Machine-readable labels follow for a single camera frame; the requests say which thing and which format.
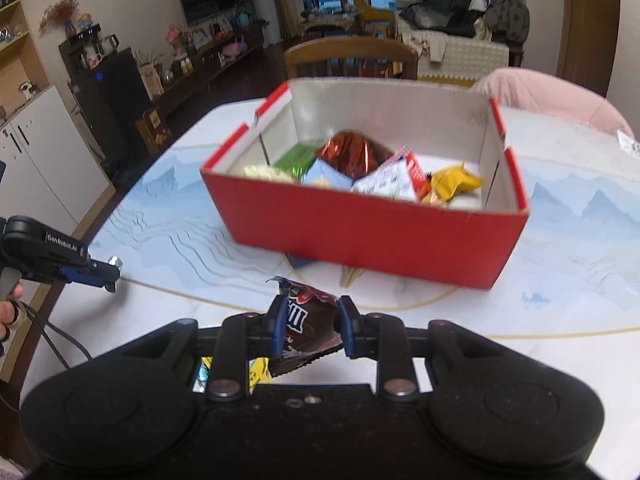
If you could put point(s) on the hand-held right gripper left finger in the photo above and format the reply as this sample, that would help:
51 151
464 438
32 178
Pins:
279 327

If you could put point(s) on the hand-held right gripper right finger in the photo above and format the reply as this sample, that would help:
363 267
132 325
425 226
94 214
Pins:
346 327

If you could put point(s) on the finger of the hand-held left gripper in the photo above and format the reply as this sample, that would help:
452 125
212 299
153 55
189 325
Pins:
85 277
102 267

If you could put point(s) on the brown candy packet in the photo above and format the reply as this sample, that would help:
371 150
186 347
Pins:
310 330

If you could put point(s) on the red cardboard box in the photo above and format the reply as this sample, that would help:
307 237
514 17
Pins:
380 240

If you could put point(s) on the light blue snack packet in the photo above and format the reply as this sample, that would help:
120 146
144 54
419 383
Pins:
325 175

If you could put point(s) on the green snack packet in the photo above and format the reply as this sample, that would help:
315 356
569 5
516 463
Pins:
295 160

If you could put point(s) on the red foil snack packet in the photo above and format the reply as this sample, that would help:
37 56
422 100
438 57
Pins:
350 152

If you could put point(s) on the person's left hand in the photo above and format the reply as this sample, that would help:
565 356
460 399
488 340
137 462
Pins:
9 312

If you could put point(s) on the bright yellow packet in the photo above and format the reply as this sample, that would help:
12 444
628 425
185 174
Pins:
259 371

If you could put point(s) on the tan flat packet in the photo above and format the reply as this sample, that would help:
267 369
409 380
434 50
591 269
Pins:
352 276

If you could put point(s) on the blue flat packet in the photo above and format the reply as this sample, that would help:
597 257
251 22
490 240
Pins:
299 261

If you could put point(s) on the white cabinet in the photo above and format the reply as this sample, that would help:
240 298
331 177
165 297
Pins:
50 170

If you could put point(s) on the blue mountain print table mat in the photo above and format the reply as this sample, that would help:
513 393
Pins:
175 220

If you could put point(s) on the yellow and blue snack packet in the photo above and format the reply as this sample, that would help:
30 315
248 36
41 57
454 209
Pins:
202 375

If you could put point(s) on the brown box on floor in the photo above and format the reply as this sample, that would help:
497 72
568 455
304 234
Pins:
155 130

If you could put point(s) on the pale yellow snack packet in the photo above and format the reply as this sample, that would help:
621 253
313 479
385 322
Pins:
267 172

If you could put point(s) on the black cabinet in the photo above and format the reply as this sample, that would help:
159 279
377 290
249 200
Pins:
112 105

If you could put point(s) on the wooden shelf unit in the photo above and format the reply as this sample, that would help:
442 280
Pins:
20 55

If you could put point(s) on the dark television cabinet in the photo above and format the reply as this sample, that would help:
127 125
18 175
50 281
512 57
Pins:
210 65

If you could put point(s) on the dried flower vase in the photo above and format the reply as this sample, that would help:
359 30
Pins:
65 12

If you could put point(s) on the wooden chair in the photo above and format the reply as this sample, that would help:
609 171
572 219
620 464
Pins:
350 57

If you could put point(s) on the wooden coffee table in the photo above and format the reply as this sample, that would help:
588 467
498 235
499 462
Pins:
327 22

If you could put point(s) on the pink cushioned chair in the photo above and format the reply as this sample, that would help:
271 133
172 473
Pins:
545 95

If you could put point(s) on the sofa with clothes pile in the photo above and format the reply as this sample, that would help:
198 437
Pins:
465 35

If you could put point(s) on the yellow giraffe toy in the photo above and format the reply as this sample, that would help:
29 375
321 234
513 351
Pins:
370 7

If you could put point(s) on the white snack packet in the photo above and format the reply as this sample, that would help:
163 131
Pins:
630 142

